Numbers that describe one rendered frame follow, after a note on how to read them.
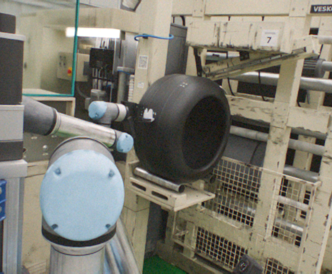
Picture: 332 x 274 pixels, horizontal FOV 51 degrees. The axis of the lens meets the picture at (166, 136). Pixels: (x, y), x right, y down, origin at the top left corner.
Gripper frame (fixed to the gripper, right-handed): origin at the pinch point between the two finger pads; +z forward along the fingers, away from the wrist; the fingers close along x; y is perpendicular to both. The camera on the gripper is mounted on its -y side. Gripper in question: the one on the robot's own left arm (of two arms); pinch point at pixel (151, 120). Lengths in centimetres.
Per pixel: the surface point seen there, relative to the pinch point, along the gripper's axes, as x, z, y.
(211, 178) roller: -12, 45, -29
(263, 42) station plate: -27, 42, 48
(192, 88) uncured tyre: -9.8, 14.5, 18.7
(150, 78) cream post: 24.7, 19.8, 20.9
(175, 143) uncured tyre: -11.8, 6.9, -8.8
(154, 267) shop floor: 42, 76, -117
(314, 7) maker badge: -38, 71, 74
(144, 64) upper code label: 29.4, 18.1, 27.5
